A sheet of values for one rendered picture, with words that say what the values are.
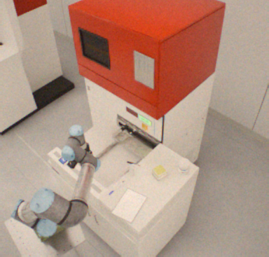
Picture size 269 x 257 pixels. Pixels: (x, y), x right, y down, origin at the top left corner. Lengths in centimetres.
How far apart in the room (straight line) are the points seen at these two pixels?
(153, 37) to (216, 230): 194
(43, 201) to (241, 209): 221
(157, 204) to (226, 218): 126
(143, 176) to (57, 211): 85
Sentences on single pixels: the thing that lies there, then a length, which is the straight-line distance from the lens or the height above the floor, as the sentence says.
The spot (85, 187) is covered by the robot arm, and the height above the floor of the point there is 140.
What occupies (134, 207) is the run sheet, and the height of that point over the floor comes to 97.
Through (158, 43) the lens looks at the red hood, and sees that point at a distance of 154.
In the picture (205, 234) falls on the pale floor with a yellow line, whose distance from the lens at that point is 282.
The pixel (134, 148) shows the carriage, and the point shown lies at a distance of 218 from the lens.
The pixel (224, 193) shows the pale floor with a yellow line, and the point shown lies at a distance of 308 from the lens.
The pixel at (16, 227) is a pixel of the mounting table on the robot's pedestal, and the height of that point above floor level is 82.
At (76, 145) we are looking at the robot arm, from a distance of 152.
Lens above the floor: 256
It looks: 45 degrees down
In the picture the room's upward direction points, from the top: 2 degrees counter-clockwise
